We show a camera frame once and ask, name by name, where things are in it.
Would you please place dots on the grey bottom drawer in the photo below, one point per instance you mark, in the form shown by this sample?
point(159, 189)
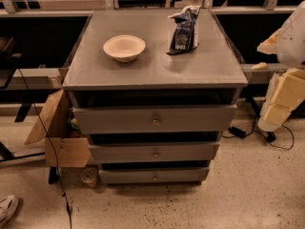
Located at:
point(153, 175)

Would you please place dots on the grey drawer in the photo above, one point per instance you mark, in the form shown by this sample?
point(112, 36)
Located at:
point(154, 152)
point(164, 119)
point(153, 175)

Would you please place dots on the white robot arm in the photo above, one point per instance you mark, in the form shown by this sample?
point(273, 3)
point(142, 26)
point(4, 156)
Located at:
point(288, 42)

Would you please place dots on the grey top drawer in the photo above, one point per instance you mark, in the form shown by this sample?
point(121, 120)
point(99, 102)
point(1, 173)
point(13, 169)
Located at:
point(164, 119)

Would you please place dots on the grey middle drawer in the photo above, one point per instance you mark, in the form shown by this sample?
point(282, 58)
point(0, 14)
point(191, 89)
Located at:
point(154, 152)

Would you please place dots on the grey drawer cabinet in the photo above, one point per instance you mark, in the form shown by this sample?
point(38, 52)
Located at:
point(208, 75)

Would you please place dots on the open cardboard box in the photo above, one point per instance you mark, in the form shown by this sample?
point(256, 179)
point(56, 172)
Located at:
point(62, 147)

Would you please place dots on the yellow sponge piece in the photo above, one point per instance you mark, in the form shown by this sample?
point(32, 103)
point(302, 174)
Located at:
point(260, 65)

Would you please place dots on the black power adapter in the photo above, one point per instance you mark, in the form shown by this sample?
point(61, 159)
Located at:
point(237, 132)

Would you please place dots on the blue white snack bag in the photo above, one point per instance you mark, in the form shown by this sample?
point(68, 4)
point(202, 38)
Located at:
point(185, 36)

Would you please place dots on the clear plastic cup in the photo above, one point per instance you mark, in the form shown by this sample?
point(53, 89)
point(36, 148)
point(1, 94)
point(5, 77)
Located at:
point(89, 177)

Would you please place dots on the white sneaker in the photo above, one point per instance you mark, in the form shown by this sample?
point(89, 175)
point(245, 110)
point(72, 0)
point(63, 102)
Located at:
point(8, 208)

